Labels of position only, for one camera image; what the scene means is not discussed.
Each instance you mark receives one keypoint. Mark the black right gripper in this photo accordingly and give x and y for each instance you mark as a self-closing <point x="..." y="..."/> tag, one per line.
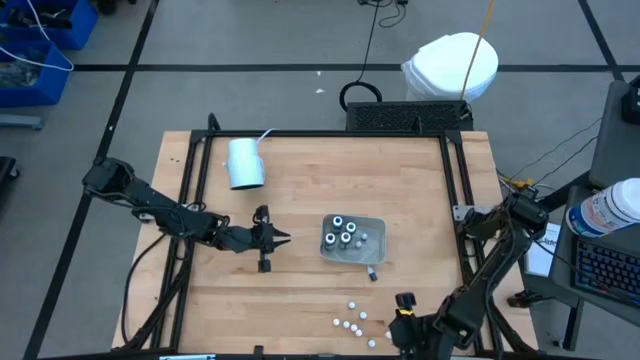
<point x="415" y="332"/>

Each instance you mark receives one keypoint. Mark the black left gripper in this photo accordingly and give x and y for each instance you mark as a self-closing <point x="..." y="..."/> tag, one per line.
<point x="247" y="239"/>

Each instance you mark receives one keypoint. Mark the large black-tipped colouring bottle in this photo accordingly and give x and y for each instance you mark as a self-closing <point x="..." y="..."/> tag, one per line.
<point x="330" y="239"/>

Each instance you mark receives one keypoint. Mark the large blue-tipped colouring bottle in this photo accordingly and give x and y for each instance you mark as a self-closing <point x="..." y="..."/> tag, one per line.
<point x="337" y="221"/>

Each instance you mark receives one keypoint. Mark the small blue dropper bottle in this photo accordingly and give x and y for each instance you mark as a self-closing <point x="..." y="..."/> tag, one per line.
<point x="372" y="274"/>

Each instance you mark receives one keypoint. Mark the large green-tipped colouring bottle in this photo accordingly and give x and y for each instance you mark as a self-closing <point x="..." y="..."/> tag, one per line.
<point x="351" y="227"/>

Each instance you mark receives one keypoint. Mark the grey plastic bin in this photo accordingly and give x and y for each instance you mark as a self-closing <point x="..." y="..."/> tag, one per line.
<point x="375" y="250"/>

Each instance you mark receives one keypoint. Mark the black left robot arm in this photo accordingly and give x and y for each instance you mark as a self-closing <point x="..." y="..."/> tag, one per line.
<point x="150" y="202"/>

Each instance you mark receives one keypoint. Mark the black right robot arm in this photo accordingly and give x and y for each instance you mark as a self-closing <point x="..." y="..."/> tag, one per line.
<point x="480" y="290"/>

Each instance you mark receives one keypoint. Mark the black caster foot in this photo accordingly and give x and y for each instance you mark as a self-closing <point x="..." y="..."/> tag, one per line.
<point x="520" y="300"/>

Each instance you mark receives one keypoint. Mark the white paper sheet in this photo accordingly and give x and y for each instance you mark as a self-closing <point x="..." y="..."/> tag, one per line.
<point x="539" y="262"/>

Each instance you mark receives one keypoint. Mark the dark grey desk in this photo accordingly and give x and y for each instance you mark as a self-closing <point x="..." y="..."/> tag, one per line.
<point x="562" y="285"/>

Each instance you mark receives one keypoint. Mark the black perforated computer case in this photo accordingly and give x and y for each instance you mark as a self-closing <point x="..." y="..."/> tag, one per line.
<point x="400" y="116"/>

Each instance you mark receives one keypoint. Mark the black backlit keyboard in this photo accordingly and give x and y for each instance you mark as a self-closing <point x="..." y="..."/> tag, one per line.
<point x="610" y="272"/>

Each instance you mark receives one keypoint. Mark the white bagged trash bin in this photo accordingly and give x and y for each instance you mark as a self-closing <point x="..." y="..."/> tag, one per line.
<point x="440" y="65"/>

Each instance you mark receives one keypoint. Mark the white wipes canister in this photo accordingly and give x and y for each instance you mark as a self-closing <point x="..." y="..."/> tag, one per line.
<point x="605" y="207"/>

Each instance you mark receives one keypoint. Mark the blue storage bin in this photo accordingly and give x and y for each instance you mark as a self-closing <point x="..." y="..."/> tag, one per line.
<point x="45" y="92"/>
<point x="85" y="20"/>

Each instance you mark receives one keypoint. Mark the black floor object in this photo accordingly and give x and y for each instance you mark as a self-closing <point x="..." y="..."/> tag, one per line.
<point x="6" y="172"/>

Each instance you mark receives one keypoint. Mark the grey metal bar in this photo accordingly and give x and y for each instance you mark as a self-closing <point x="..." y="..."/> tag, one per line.
<point x="20" y="121"/>

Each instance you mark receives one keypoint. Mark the grey cart top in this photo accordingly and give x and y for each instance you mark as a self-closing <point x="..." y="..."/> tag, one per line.
<point x="612" y="145"/>

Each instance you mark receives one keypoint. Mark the black device on cart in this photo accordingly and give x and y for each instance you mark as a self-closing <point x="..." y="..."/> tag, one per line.
<point x="632" y="102"/>

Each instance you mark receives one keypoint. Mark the black aluminium table frame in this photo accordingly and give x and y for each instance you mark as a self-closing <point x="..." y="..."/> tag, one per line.
<point x="325" y="133"/>

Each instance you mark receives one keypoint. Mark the grey metal mount plate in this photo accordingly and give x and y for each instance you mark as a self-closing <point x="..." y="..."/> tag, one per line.
<point x="462" y="212"/>

